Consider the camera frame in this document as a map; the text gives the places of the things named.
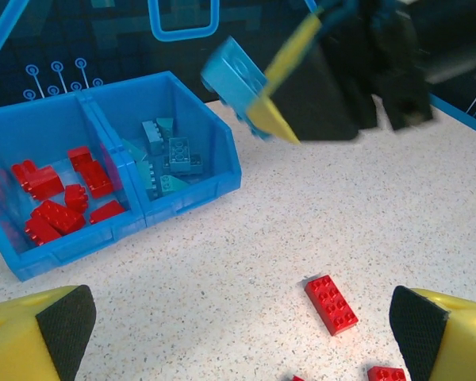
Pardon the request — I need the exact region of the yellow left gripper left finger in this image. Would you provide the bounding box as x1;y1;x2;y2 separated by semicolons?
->
0;284;98;381

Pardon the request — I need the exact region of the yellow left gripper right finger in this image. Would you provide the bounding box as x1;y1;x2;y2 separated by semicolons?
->
388;285;476;381

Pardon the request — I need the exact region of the blue plastic bin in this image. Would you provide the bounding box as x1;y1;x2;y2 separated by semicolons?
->
0;91;148;282
80;70;243;228

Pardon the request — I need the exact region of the blue table edge strip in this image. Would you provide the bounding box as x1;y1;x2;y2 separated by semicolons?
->
428;93;476;140

